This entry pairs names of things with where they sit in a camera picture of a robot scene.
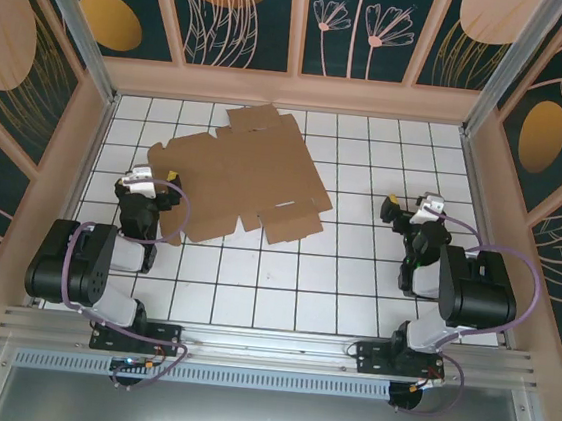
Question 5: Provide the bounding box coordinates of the brown cardboard box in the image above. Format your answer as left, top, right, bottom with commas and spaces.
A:
137, 89, 344, 263

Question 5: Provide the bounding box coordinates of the yellow power connector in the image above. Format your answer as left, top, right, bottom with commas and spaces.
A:
410, 377, 445, 395

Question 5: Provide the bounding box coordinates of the small controller board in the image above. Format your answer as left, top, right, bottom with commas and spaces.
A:
109, 353, 157, 377

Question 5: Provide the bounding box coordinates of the grey metal sheet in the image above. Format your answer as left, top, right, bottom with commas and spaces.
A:
0, 336, 560, 421

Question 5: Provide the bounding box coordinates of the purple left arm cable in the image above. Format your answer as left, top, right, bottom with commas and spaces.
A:
50, 171, 208, 396

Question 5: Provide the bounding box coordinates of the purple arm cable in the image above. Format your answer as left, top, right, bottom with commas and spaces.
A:
392, 209, 548, 421
50, 171, 208, 396

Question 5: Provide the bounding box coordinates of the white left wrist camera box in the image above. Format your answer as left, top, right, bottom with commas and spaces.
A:
120, 163, 162, 198

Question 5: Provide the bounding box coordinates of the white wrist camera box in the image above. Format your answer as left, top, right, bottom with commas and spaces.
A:
120, 163, 162, 198
408, 190, 449, 229

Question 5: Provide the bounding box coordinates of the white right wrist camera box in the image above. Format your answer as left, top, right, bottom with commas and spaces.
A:
408, 190, 449, 229

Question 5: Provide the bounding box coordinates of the aluminium table edge rail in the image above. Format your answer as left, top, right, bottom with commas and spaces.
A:
23, 87, 122, 316
437, 131, 542, 352

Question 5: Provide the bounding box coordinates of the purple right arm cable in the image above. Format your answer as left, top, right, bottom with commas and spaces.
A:
392, 209, 548, 421

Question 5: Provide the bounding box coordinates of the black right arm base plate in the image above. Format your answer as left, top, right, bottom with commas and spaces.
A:
352, 339, 448, 384

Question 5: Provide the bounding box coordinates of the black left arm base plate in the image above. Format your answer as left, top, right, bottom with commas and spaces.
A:
88, 314, 185, 360

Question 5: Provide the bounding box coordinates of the long aluminium mounting rail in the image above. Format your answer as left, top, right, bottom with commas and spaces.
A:
0, 296, 544, 399

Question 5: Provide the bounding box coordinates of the aluminium corner post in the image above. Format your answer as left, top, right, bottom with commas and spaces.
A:
459, 0, 562, 148
11, 0, 129, 107

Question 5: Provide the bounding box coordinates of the slotted grey cable duct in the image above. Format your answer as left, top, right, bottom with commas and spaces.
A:
10, 342, 395, 405

